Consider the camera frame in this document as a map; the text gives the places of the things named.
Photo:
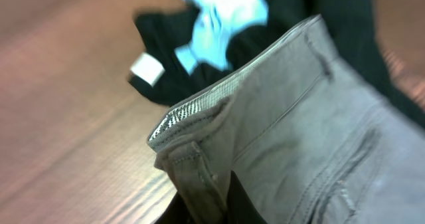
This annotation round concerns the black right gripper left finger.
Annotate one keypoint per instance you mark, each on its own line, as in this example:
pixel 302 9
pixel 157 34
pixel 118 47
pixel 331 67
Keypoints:
pixel 176 213

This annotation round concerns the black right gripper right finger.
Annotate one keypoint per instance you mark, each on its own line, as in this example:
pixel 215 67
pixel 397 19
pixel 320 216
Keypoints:
pixel 240 208

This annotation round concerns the grey shorts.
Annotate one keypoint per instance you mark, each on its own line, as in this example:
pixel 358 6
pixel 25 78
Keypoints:
pixel 309 139

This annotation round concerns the black garment with white label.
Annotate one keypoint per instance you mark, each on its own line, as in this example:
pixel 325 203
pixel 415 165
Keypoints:
pixel 159 76

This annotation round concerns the light blue cloth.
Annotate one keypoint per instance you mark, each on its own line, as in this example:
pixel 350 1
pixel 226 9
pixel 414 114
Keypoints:
pixel 217 22

